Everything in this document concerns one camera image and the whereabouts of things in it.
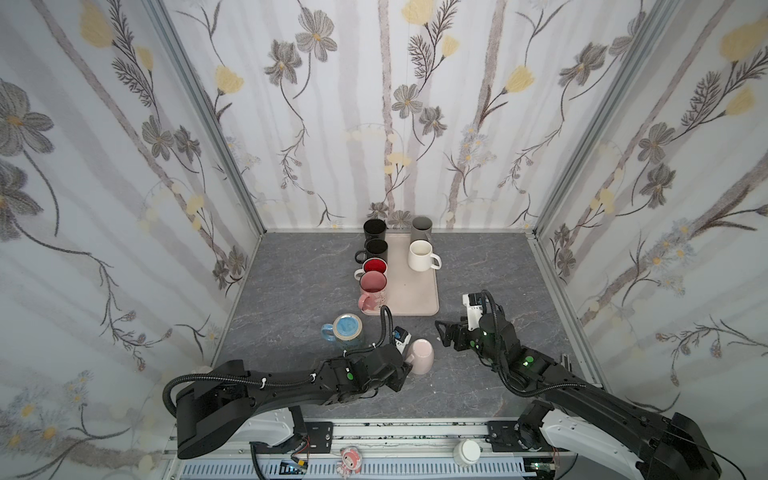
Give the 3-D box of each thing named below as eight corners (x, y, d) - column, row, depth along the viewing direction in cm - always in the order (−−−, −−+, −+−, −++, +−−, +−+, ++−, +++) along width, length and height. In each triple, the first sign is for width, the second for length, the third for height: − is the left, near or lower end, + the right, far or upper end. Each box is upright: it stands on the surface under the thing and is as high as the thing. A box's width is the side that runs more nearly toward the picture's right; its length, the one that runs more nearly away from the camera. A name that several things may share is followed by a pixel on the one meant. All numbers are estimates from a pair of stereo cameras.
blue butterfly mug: (325, 341, 93) (318, 325, 84) (339, 322, 97) (335, 304, 88) (354, 359, 89) (351, 344, 80) (368, 338, 93) (366, 321, 84)
